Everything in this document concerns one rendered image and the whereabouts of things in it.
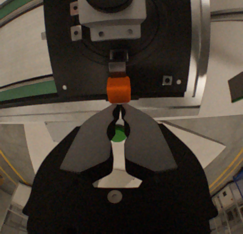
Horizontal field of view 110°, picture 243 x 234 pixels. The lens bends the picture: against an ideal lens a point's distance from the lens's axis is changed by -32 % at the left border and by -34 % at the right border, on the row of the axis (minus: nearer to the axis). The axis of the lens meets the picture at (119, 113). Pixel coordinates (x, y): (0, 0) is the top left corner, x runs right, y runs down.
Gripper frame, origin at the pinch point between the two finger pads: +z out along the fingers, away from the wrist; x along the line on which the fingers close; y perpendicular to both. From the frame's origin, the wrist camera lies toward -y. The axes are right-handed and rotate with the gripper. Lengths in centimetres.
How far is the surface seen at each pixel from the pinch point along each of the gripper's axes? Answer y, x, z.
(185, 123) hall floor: 86, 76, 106
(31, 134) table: 21.9, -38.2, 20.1
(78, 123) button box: 9.3, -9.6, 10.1
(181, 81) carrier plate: 0.6, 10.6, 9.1
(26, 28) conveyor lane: -13.6, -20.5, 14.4
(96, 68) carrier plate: -2.0, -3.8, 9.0
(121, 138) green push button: 12.7, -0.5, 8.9
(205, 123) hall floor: 89, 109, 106
